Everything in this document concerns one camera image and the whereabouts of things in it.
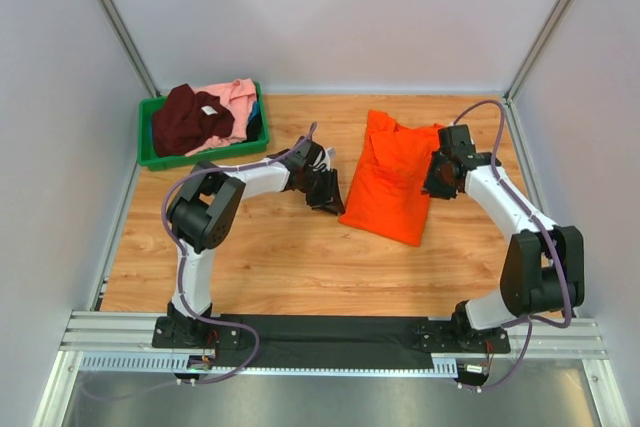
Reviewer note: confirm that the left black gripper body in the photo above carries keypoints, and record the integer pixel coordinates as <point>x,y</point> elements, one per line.
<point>320,187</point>

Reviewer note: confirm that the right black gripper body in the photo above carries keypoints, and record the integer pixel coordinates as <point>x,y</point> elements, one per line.
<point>439,178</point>

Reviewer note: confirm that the orange t shirt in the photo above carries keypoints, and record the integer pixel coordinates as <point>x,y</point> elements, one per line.
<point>385,197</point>

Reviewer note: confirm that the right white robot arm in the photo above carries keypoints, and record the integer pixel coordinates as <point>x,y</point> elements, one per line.
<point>544,266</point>

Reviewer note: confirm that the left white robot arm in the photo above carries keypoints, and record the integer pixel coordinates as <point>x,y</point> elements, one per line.
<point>200,216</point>

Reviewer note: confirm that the blue t shirt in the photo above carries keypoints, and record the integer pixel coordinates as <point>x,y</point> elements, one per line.
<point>255,112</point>

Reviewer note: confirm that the pink t shirt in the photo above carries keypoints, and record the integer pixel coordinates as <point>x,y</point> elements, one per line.
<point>238,97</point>

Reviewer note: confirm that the maroon t shirt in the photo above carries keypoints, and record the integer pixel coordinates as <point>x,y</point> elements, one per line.
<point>187,120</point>

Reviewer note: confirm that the green plastic bin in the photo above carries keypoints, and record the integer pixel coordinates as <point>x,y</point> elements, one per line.
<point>257,142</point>

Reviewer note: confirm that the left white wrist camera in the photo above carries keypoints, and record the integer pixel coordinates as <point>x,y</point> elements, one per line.
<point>325,160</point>

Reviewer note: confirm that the right aluminium frame post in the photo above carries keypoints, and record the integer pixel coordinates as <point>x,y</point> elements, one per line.
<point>542,39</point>

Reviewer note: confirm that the aluminium frame post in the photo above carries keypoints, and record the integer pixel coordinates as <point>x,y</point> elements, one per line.
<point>542,39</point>
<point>121,31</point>

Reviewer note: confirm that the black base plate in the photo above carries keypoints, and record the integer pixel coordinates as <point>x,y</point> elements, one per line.
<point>363,340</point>

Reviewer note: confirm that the grey slotted cable duct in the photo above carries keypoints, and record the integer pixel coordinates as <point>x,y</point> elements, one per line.
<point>183,363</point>

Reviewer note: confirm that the left aluminium frame post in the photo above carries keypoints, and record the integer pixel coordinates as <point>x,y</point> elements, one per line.
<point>121,31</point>

